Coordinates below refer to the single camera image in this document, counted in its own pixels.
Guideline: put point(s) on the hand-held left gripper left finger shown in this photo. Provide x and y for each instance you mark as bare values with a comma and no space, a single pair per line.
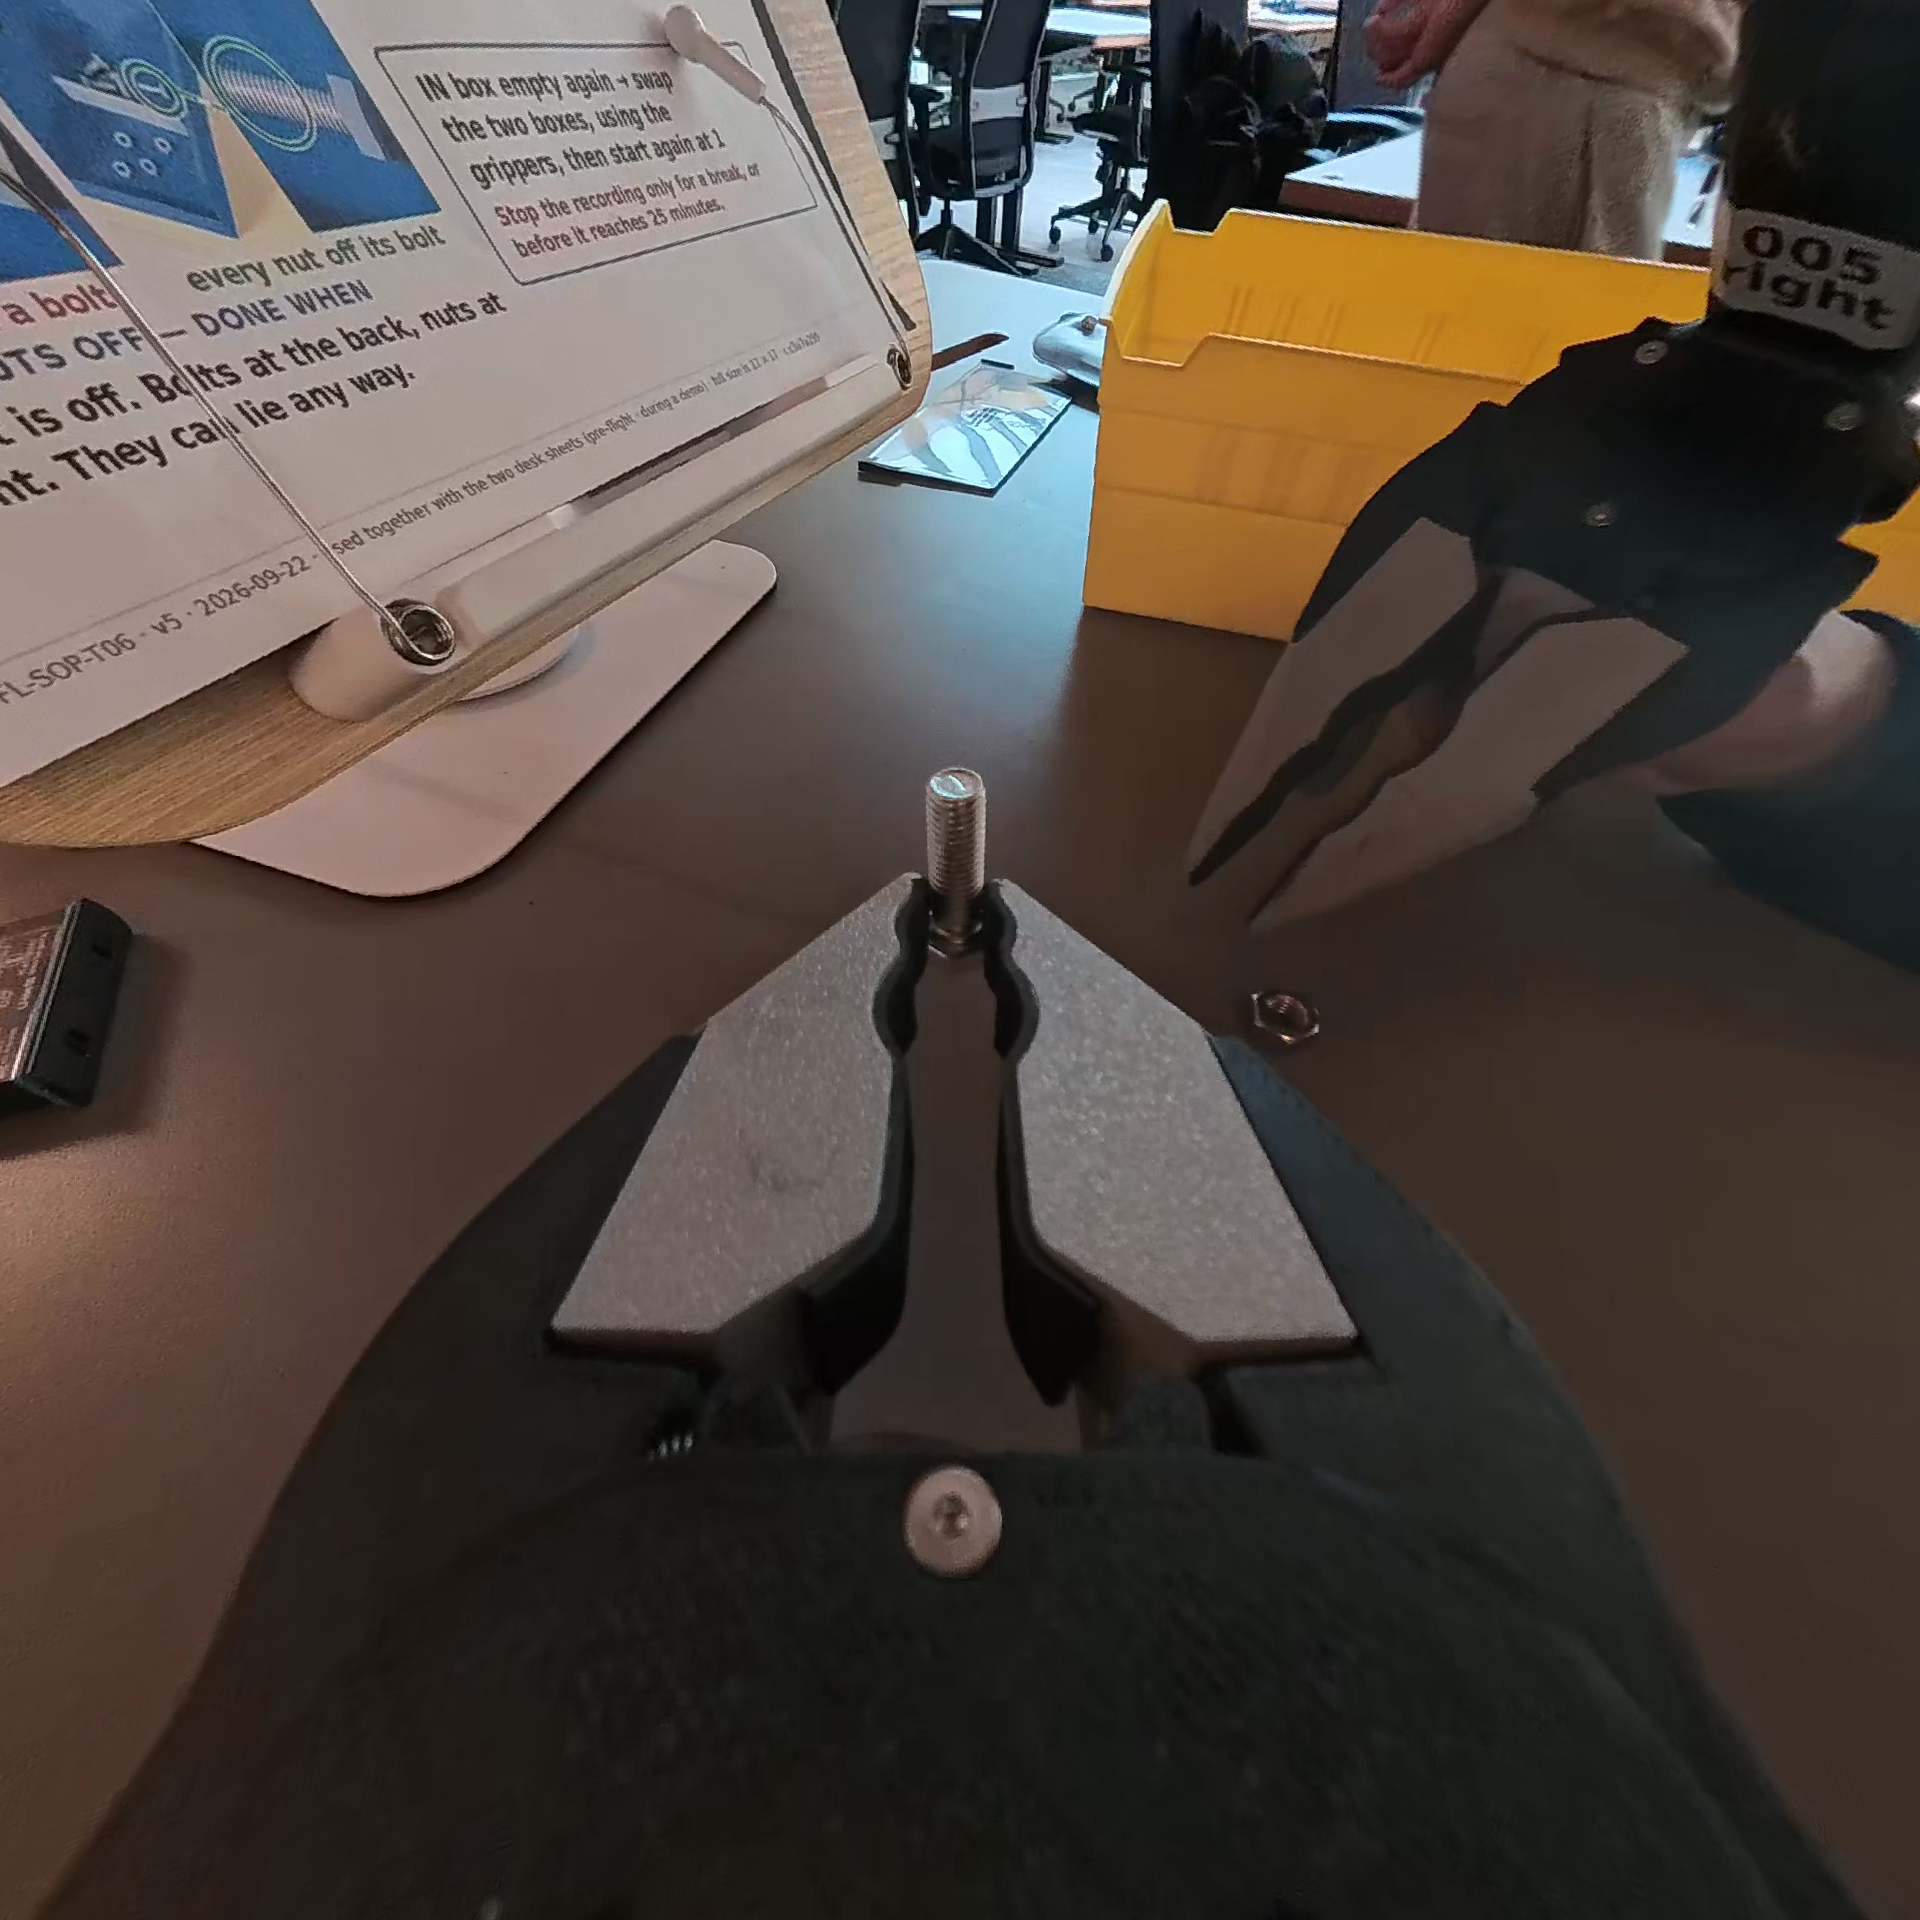
751,1171

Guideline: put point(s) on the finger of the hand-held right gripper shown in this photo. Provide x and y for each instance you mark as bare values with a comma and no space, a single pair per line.
1350,645
1500,705

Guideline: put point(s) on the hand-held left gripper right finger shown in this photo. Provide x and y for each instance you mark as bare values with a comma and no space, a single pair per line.
1172,1184

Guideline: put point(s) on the yellow storage bin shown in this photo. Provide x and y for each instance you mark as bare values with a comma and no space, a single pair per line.
1231,495

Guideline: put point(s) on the steel hex nut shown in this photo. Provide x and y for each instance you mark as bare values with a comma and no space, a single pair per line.
1285,1020

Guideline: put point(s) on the steel hex bolt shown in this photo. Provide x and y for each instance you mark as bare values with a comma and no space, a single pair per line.
956,832

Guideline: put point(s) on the person's right forearm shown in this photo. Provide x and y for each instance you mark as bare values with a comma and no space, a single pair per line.
1830,870

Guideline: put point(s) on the person's right hand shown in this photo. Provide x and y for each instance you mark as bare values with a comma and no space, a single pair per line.
1787,720

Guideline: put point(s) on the small silver object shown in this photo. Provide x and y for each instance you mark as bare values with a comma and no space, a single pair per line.
1073,345

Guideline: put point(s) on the shiny printed packet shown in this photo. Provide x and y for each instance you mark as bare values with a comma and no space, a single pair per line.
969,428

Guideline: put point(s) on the black backpack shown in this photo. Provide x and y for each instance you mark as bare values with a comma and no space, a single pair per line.
1253,113

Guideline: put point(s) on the black office chair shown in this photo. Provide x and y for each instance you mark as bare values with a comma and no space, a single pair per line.
974,61

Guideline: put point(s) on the printed instruction sheet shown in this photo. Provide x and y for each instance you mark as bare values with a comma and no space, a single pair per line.
375,451

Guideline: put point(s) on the black camera battery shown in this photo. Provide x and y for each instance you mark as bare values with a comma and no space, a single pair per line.
61,1005

